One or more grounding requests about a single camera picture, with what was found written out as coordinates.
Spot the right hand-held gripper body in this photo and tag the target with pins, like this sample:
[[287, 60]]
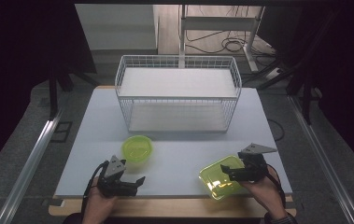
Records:
[[254, 163]]

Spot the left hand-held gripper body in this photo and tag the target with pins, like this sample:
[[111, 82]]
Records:
[[115, 166]]

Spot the rectangular green plastic container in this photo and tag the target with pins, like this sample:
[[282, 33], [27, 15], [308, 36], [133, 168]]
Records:
[[216, 183]]

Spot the round green plastic container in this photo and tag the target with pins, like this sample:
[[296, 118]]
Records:
[[137, 148]]

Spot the person's left hand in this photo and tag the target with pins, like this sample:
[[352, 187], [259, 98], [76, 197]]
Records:
[[98, 203]]

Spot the person's right hand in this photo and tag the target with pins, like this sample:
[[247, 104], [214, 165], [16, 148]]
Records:
[[266, 193]]

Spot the white table board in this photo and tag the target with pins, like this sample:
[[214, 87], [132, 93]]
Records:
[[177, 168]]

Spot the wooden table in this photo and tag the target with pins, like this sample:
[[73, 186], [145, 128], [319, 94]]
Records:
[[171, 207]]

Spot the black metal stand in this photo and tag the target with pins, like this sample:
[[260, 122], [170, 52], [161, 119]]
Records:
[[307, 93], [53, 93]]

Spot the black curtain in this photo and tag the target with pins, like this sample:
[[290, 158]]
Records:
[[12, 77], [349, 77]]

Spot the white cabinet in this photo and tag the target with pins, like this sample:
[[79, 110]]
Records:
[[115, 28]]

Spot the black floor bracket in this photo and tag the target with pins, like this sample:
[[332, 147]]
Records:
[[62, 132]]

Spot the aluminium rail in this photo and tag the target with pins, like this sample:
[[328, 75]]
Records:
[[324, 161], [28, 168]]

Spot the white desk frame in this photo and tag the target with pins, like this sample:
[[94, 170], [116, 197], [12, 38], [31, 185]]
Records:
[[218, 23]]

